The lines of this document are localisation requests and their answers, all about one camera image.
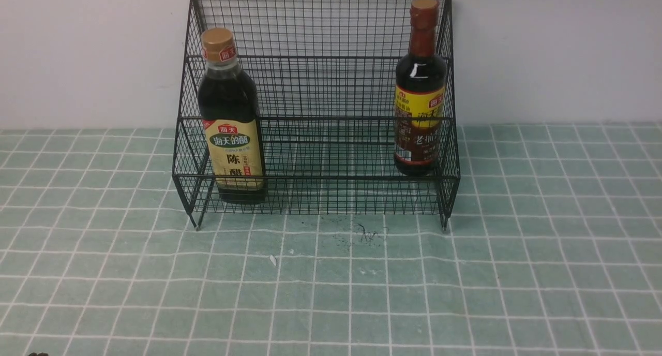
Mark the vinegar bottle with tan cap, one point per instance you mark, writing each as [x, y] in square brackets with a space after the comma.
[228, 105]

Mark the green checkered table cloth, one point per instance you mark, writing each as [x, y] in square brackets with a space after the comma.
[553, 248]

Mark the soy sauce bottle red cap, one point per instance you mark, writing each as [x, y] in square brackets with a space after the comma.
[419, 94]

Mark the black wire mesh rack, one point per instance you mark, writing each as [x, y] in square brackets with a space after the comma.
[324, 72]

